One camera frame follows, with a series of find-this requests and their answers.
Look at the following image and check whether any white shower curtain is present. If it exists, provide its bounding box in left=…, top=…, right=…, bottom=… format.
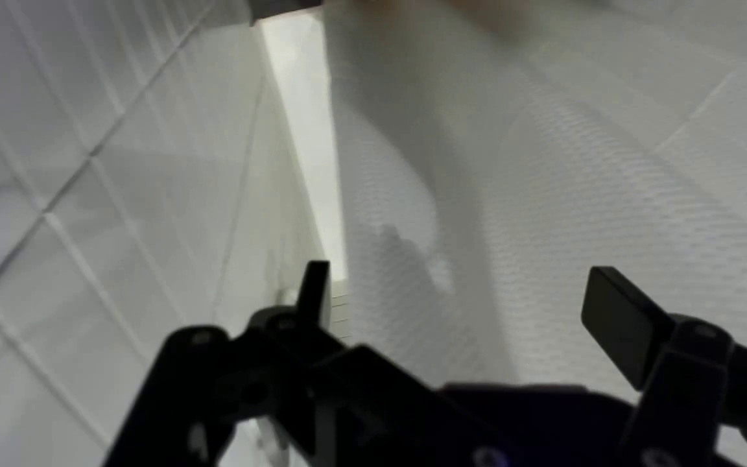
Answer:
left=320, top=0, right=747, bottom=409

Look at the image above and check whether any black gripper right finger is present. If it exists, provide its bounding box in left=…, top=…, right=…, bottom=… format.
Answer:
left=580, top=265, right=747, bottom=467

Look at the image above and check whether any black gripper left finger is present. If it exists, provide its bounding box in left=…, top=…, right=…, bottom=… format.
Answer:
left=101, top=258, right=368, bottom=467

